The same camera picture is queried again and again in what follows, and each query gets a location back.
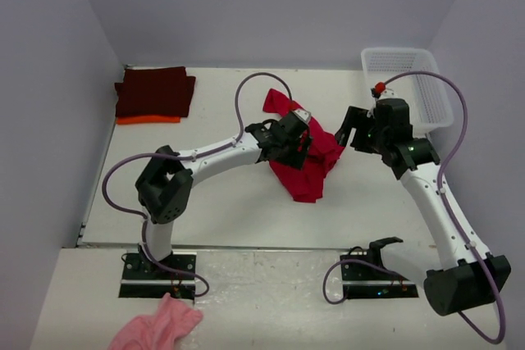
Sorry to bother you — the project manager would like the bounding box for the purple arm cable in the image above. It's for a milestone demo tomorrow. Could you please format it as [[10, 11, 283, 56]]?
[[322, 70, 509, 345], [101, 72, 296, 298]]

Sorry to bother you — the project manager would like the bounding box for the orange folded t-shirt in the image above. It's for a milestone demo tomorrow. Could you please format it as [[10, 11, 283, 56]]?
[[116, 115, 181, 125]]

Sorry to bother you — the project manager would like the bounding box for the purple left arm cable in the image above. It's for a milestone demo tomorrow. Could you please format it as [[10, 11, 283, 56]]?
[[101, 72, 296, 298]]

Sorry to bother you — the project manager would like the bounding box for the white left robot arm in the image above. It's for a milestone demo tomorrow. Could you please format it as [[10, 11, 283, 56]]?
[[135, 109, 312, 279]]

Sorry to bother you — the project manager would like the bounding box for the white plastic basket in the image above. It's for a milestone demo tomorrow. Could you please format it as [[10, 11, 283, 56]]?
[[361, 48, 454, 136]]

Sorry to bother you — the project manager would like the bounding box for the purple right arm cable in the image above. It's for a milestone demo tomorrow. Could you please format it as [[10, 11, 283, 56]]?
[[322, 70, 509, 345]]

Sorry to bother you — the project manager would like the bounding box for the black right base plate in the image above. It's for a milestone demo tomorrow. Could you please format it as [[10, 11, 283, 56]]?
[[340, 237, 418, 300]]

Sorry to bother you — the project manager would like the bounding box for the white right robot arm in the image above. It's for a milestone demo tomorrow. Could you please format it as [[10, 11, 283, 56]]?
[[336, 98, 511, 316]]

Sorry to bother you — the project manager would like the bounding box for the pink cloth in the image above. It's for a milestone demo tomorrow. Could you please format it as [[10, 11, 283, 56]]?
[[108, 293, 203, 349]]

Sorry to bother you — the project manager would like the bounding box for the dark maroon folded t-shirt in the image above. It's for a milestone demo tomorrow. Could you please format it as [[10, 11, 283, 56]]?
[[114, 66, 196, 118]]

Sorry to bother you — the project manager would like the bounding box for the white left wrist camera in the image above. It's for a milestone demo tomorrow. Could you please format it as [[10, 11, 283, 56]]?
[[292, 108, 312, 125]]

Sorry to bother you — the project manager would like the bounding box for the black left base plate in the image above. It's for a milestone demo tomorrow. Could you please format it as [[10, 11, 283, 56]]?
[[118, 252, 196, 301]]

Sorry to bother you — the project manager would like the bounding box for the red t-shirt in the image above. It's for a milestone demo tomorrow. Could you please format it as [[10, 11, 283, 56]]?
[[262, 88, 345, 204]]

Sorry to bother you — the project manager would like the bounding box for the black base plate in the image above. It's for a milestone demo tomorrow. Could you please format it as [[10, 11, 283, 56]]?
[[118, 252, 196, 301], [340, 237, 418, 300]]

